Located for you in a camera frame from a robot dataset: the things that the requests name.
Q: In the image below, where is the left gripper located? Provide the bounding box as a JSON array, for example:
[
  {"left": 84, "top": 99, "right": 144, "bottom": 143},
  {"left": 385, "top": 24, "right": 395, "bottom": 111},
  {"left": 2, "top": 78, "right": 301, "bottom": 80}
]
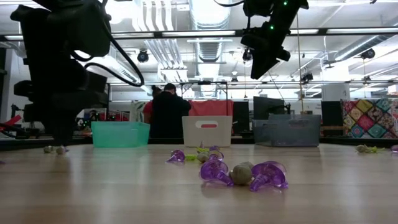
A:
[{"left": 14, "top": 58, "right": 109, "bottom": 146}]

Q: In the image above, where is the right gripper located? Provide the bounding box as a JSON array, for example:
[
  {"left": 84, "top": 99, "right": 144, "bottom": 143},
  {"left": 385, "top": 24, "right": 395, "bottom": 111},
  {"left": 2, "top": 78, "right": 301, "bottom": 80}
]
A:
[{"left": 241, "top": 7, "right": 299, "bottom": 80}]

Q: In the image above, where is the black computer monitor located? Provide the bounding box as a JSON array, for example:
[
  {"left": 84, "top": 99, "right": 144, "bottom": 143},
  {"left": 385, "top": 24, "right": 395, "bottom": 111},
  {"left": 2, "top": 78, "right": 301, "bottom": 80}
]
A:
[{"left": 252, "top": 96, "right": 292, "bottom": 121}]

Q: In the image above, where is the red machine part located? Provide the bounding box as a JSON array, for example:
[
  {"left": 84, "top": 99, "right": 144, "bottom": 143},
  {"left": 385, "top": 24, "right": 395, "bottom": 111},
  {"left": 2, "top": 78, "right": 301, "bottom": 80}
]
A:
[{"left": 0, "top": 114, "right": 22, "bottom": 131}]

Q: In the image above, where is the teal plastic bin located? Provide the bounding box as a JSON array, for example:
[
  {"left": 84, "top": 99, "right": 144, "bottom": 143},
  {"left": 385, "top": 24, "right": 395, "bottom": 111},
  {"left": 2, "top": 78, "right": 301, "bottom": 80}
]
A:
[{"left": 91, "top": 121, "right": 151, "bottom": 148}]

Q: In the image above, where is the black flat panel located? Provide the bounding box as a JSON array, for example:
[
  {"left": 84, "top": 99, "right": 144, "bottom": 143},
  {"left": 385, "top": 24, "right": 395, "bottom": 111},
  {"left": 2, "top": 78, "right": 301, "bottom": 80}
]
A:
[
  {"left": 233, "top": 100, "right": 251, "bottom": 135},
  {"left": 320, "top": 100, "right": 343, "bottom": 127}
]

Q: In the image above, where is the orange cloth panel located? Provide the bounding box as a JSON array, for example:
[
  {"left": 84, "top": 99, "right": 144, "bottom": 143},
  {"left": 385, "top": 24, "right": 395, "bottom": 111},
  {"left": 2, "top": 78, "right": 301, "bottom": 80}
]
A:
[{"left": 188, "top": 99, "right": 234, "bottom": 117}]

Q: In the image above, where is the grey translucent plastic bin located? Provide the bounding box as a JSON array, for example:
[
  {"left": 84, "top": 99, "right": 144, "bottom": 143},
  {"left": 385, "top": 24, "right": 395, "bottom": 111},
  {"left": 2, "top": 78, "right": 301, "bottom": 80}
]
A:
[{"left": 252, "top": 114, "right": 322, "bottom": 147}]

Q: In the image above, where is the white patterned cloth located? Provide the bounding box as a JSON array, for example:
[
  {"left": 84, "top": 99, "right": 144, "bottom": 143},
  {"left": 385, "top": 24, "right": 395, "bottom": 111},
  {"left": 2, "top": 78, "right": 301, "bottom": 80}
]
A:
[{"left": 129, "top": 100, "right": 147, "bottom": 124}]

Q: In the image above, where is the white round column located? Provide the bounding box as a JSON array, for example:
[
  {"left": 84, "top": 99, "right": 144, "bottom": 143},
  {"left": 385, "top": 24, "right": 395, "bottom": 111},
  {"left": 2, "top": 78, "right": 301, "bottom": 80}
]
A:
[{"left": 321, "top": 83, "right": 351, "bottom": 102}]

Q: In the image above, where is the white plastic bin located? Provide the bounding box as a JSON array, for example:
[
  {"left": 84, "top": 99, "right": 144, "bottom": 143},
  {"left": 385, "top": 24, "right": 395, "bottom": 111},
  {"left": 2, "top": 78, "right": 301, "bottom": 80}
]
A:
[{"left": 182, "top": 115, "right": 233, "bottom": 147}]

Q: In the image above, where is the olive round ball toy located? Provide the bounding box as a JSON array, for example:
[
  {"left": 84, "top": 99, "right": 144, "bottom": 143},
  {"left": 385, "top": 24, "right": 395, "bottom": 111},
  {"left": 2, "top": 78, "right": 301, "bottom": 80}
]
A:
[{"left": 230, "top": 161, "right": 254, "bottom": 186}]

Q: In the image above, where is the colourful patchwork quilt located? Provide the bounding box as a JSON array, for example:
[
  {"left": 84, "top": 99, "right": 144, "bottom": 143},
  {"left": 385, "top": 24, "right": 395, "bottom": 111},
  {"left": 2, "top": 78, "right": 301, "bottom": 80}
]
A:
[{"left": 340, "top": 98, "right": 398, "bottom": 139}]

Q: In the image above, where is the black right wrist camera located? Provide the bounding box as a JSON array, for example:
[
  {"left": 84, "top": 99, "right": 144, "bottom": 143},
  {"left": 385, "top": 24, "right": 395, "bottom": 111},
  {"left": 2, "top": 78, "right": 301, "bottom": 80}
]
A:
[{"left": 242, "top": 0, "right": 275, "bottom": 18}]

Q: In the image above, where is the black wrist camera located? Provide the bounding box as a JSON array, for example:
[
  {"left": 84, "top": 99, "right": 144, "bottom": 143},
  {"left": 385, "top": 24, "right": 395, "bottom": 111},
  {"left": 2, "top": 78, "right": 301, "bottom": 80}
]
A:
[
  {"left": 242, "top": 0, "right": 275, "bottom": 18},
  {"left": 46, "top": 0, "right": 112, "bottom": 58}
]

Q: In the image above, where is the black overhead frame bar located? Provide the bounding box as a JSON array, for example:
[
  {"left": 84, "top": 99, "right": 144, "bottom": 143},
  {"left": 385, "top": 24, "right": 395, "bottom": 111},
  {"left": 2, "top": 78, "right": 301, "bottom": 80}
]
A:
[{"left": 0, "top": 27, "right": 398, "bottom": 40}]

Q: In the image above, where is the silver ceiling air duct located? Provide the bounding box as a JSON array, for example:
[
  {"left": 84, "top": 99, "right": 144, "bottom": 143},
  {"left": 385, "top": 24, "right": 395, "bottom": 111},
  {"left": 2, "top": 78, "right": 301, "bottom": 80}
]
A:
[
  {"left": 188, "top": 0, "right": 233, "bottom": 63},
  {"left": 334, "top": 33, "right": 398, "bottom": 62}
]

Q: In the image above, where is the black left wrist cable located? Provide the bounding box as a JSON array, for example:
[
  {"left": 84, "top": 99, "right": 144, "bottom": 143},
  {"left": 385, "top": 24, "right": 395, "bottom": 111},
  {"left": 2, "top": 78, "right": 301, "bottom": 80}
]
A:
[{"left": 70, "top": 12, "right": 146, "bottom": 88}]

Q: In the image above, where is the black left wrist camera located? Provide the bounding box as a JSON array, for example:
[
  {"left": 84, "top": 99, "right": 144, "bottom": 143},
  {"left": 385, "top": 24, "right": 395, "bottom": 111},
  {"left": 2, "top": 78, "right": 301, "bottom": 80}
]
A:
[{"left": 46, "top": 0, "right": 112, "bottom": 58}]

